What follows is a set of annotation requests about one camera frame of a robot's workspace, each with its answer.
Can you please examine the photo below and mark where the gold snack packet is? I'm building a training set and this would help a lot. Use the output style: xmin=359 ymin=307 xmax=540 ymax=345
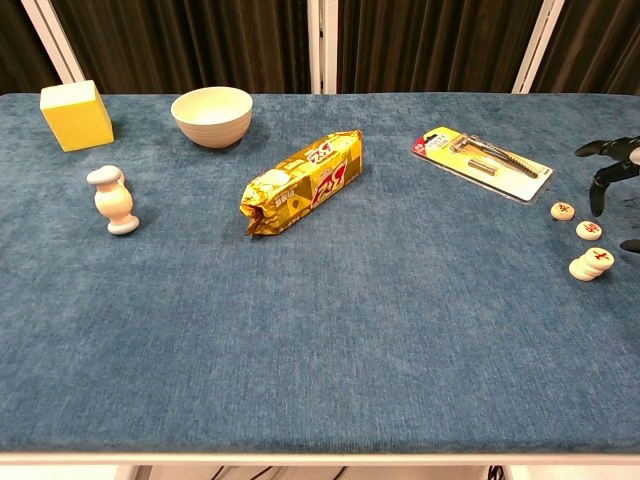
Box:
xmin=239 ymin=128 xmax=365 ymax=237

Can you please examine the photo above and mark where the cream ribbed bowl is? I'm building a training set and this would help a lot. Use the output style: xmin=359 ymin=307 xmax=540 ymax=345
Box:
xmin=170 ymin=86 xmax=254 ymax=149

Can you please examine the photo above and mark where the yellow cube block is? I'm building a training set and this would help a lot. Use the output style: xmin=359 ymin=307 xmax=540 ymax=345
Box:
xmin=39 ymin=79 xmax=115 ymax=153

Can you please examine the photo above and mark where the white table frame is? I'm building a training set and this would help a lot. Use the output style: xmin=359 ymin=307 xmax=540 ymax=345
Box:
xmin=0 ymin=451 xmax=640 ymax=480

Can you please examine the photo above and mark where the blue table cloth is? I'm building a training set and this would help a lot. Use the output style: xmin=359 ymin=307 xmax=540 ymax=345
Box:
xmin=0 ymin=92 xmax=640 ymax=455

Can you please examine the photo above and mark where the wooden vase-shaped toy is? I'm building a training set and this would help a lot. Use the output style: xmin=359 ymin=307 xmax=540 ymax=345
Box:
xmin=85 ymin=164 xmax=141 ymax=237

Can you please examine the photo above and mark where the white metal frame post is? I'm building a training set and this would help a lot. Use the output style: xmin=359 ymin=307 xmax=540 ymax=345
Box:
xmin=19 ymin=0 xmax=87 ymax=84
xmin=511 ymin=0 xmax=567 ymax=95
xmin=306 ymin=0 xmax=339 ymax=95

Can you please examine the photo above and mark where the black pleated curtain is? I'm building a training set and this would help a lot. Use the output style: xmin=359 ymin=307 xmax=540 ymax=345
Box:
xmin=0 ymin=0 xmax=61 ymax=95
xmin=49 ymin=0 xmax=311 ymax=95
xmin=529 ymin=0 xmax=640 ymax=96
xmin=335 ymin=0 xmax=544 ymax=95

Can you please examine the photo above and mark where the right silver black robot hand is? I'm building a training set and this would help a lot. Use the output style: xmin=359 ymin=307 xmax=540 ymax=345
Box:
xmin=574 ymin=134 xmax=640 ymax=253

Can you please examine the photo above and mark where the razor blister pack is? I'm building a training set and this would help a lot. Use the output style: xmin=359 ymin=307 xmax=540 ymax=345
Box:
xmin=410 ymin=125 xmax=555 ymax=204

